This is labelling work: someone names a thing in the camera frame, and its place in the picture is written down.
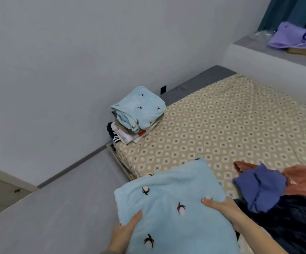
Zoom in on person's right hand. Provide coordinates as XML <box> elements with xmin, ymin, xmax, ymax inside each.
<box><xmin>201</xmin><ymin>196</ymin><xmax>246</xmax><ymax>228</ymax></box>

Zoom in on person's left hand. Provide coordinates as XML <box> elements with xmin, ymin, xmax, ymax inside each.
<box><xmin>108</xmin><ymin>210</ymin><xmax>143</xmax><ymax>254</ymax></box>

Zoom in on purple-blue garment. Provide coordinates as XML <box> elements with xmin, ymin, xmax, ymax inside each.
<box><xmin>232</xmin><ymin>162</ymin><xmax>288</xmax><ymax>214</ymax></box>

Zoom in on light blue fleece pajama pants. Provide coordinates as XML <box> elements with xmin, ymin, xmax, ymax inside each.
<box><xmin>114</xmin><ymin>158</ymin><xmax>243</xmax><ymax>254</ymax></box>

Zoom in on navy velvet garment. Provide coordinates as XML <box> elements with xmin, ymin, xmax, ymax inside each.
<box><xmin>235</xmin><ymin>194</ymin><xmax>306</xmax><ymax>254</ymax></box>

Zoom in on rust brown garment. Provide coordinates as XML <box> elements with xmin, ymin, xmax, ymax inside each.
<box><xmin>234</xmin><ymin>161</ymin><xmax>306</xmax><ymax>205</ymax></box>

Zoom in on bed with patterned beige sheet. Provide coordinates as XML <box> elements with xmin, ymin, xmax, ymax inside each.
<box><xmin>106</xmin><ymin>65</ymin><xmax>306</xmax><ymax>254</ymax></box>

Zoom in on navy striped track pants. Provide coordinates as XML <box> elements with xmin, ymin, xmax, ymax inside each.
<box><xmin>106</xmin><ymin>122</ymin><xmax>123</xmax><ymax>146</ymax></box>

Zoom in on olive green trousers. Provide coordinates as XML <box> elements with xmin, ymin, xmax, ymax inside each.
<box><xmin>116</xmin><ymin>115</ymin><xmax>165</xmax><ymax>134</ymax></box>

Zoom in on light blue fleece garment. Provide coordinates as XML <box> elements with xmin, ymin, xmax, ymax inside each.
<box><xmin>111</xmin><ymin>85</ymin><xmax>167</xmax><ymax>133</ymax></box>

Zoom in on person's right forearm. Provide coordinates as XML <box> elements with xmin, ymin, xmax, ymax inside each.
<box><xmin>235</xmin><ymin>214</ymin><xmax>288</xmax><ymax>254</ymax></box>

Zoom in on small wooden box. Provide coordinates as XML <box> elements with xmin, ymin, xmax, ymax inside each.
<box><xmin>288</xmin><ymin>47</ymin><xmax>306</xmax><ymax>56</ymax></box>

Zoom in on clear plastic bag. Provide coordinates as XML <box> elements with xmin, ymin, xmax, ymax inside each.
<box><xmin>251</xmin><ymin>30</ymin><xmax>274</xmax><ymax>43</ymax></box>

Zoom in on purple cloth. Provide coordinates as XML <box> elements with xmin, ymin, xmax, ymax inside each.
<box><xmin>266</xmin><ymin>21</ymin><xmax>306</xmax><ymax>50</ymax></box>

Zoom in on blue curtain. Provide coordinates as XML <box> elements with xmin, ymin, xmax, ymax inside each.
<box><xmin>258</xmin><ymin>0</ymin><xmax>306</xmax><ymax>32</ymax></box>

